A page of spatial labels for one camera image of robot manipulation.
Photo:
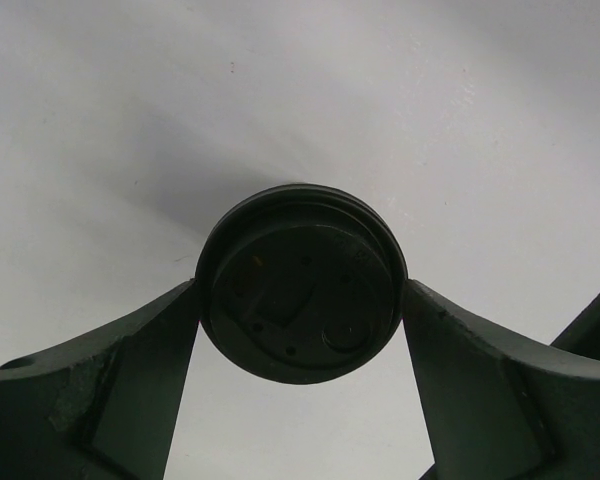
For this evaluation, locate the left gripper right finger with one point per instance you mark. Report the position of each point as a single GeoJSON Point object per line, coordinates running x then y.
{"type": "Point", "coordinates": [497, 404]}

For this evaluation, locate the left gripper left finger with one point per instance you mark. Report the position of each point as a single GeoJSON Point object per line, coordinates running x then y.
{"type": "Point", "coordinates": [103, 405]}

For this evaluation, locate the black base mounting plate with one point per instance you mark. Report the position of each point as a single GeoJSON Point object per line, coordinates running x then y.
{"type": "Point", "coordinates": [582, 335]}

